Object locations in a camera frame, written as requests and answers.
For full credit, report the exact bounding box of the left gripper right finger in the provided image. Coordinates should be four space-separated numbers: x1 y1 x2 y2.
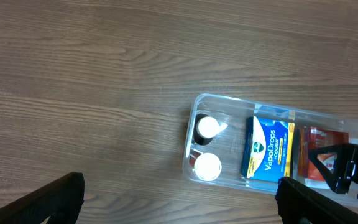
275 177 358 224

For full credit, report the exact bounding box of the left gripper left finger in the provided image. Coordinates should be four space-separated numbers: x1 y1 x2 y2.
0 172 85 223

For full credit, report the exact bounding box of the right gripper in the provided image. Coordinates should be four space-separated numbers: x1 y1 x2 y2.
308 144 358 199

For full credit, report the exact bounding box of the white medicine box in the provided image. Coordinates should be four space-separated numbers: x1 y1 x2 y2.
304 179 330 189

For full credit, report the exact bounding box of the red medicine box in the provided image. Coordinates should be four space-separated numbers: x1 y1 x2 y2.
297 126 349 185

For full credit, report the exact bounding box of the blue VapoDrops box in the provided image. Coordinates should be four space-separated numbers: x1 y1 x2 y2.
241 116 295 182

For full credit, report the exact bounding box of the orange tube white cap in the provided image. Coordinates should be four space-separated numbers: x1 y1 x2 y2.
189 149 222 182

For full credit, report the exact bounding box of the dark bottle white cap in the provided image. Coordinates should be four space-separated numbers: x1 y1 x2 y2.
193 114 219 146

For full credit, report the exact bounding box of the clear plastic container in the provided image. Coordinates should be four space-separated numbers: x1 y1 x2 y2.
183 94 358 207

